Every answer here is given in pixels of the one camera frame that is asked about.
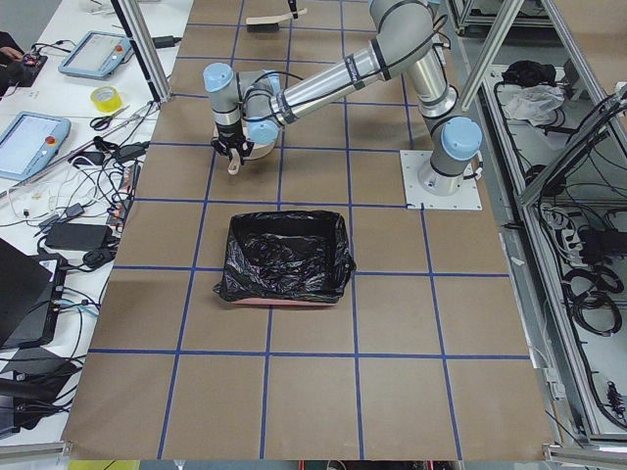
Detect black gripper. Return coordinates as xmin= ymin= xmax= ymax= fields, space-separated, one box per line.
xmin=211 ymin=0 xmax=299 ymax=165

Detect beige dustpan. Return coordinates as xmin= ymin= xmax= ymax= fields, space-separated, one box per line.
xmin=211 ymin=126 xmax=276 ymax=175

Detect white hand brush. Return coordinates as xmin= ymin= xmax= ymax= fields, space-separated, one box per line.
xmin=246 ymin=8 xmax=308 ymax=33

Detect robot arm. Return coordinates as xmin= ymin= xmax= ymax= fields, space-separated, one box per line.
xmin=203 ymin=0 xmax=483 ymax=197

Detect bin with black bag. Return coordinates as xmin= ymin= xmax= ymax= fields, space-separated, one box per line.
xmin=214 ymin=211 xmax=356 ymax=306

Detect long metal rod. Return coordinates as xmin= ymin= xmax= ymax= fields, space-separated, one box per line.
xmin=30 ymin=102 xmax=161 ymax=181

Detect yellow tape roll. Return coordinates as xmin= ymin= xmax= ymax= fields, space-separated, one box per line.
xmin=90 ymin=86 xmax=122 ymax=113

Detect teach pendant far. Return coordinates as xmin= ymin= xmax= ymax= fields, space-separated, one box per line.
xmin=58 ymin=30 xmax=132 ymax=80

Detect teach pendant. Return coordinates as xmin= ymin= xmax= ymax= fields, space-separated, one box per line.
xmin=1 ymin=112 xmax=72 ymax=181
xmin=58 ymin=30 xmax=132 ymax=80

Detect teach pendant near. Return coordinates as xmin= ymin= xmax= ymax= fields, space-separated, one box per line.
xmin=1 ymin=112 xmax=72 ymax=181

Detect black power adapter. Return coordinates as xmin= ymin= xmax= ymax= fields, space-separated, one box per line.
xmin=45 ymin=223 xmax=113 ymax=251

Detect crumpled white cloth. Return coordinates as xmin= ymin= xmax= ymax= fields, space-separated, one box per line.
xmin=504 ymin=85 xmax=564 ymax=126

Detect black laptop device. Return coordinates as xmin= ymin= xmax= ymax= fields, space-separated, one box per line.
xmin=1 ymin=241 xmax=68 ymax=350

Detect aluminium frame post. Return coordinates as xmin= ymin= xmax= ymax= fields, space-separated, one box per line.
xmin=112 ymin=0 xmax=171 ymax=104

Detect black handled scissors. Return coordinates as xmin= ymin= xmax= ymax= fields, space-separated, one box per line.
xmin=89 ymin=106 xmax=127 ymax=131

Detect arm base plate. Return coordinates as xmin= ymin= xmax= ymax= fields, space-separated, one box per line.
xmin=400 ymin=150 xmax=483 ymax=212

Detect coiled black cables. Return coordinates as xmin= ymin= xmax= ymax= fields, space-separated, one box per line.
xmin=560 ymin=268 xmax=624 ymax=339

